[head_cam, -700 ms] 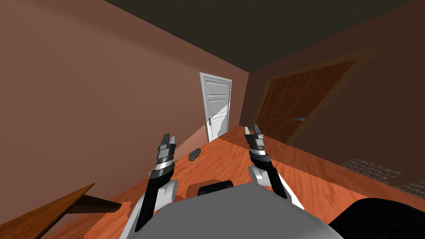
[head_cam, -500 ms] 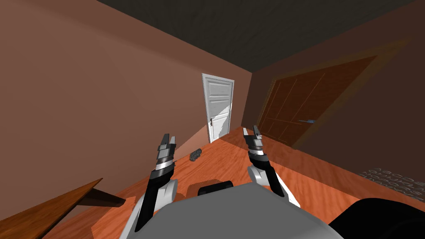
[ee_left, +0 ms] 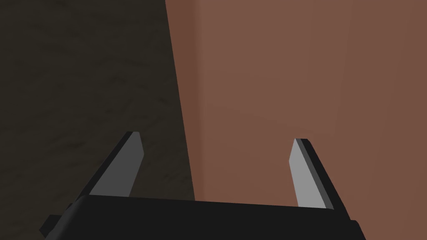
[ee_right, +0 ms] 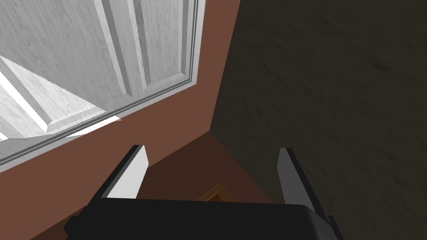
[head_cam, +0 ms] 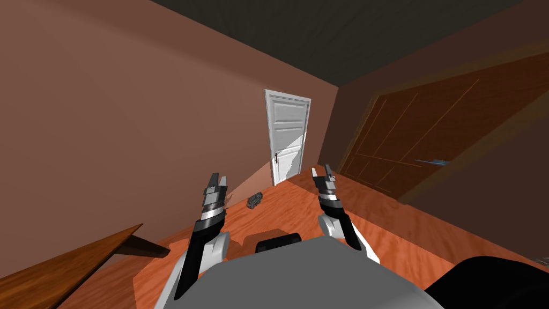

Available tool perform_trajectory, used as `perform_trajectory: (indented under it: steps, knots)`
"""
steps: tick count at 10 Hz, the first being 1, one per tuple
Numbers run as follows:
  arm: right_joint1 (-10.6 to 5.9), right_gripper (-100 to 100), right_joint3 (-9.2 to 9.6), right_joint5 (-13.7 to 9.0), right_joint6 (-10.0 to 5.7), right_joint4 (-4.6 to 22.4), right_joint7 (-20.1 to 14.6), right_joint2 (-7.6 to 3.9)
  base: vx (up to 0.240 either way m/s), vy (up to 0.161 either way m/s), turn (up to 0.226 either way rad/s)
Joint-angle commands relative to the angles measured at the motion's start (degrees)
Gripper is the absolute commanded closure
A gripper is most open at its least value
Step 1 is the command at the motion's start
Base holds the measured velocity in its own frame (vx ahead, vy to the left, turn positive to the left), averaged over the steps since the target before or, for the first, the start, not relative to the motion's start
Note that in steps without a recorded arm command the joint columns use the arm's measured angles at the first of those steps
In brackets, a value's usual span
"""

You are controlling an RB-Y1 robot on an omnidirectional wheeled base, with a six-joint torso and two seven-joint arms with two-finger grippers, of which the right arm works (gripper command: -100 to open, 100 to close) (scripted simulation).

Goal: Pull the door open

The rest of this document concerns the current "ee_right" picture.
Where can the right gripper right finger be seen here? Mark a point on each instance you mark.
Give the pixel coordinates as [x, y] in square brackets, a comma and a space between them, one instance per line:
[293, 181]

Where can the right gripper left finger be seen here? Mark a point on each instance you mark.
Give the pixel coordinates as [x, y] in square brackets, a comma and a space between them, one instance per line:
[128, 178]

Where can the white panelled door leaf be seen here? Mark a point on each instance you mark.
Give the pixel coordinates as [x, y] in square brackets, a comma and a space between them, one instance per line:
[83, 60]

